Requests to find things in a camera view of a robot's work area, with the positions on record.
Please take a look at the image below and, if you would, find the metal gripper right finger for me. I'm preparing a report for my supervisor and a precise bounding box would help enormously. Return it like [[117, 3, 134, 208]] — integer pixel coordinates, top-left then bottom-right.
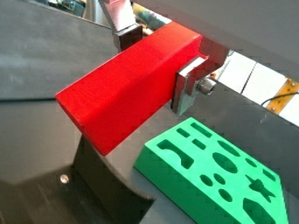
[[170, 37, 229, 116]]

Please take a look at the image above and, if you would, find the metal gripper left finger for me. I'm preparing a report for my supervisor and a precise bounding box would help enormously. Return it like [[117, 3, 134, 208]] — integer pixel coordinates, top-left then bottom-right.
[[97, 0, 142, 52]]

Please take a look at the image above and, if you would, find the red hexagonal prism block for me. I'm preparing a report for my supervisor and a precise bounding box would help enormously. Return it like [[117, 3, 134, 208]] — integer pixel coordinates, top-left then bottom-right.
[[56, 22, 201, 155]]

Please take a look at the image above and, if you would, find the green shape sorter board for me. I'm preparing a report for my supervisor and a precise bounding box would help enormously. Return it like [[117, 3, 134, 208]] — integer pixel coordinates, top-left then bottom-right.
[[134, 118, 288, 224]]

